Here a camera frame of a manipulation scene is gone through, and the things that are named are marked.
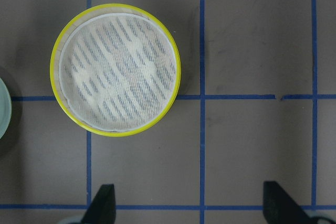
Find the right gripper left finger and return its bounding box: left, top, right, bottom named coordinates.
left=82, top=184, right=116, bottom=224

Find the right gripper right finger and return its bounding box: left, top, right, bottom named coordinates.
left=262, top=180, right=313, bottom=224

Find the yellow steamer layer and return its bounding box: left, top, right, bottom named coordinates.
left=49, top=3, right=182, bottom=137

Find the white steamer cloth liner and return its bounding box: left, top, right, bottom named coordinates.
left=58, top=13, right=177, bottom=132

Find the light green plate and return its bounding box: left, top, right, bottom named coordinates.
left=0, top=79, right=12, bottom=138

